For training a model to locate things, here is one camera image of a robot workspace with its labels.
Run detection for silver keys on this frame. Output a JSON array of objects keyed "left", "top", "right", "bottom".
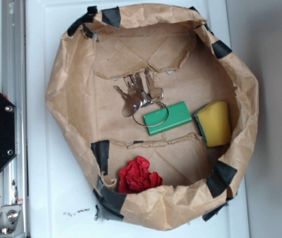
[{"left": 113, "top": 68, "right": 169, "bottom": 128}]

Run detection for brown paper bag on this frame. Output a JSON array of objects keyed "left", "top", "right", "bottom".
[{"left": 46, "top": 3, "right": 259, "bottom": 231}]

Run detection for green rectangular block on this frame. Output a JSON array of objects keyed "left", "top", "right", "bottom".
[{"left": 143, "top": 102, "right": 192, "bottom": 136}]

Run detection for red crumpled paper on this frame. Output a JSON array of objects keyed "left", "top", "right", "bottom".
[{"left": 118, "top": 156, "right": 163, "bottom": 194}]

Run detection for yellow green sponge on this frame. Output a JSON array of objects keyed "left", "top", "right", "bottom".
[{"left": 194, "top": 101, "right": 231, "bottom": 147}]

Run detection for aluminium frame rail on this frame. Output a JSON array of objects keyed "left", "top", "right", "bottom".
[{"left": 1, "top": 0, "right": 30, "bottom": 238}]

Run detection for metal corner bracket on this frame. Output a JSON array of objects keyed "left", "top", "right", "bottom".
[{"left": 0, "top": 205, "right": 24, "bottom": 238}]

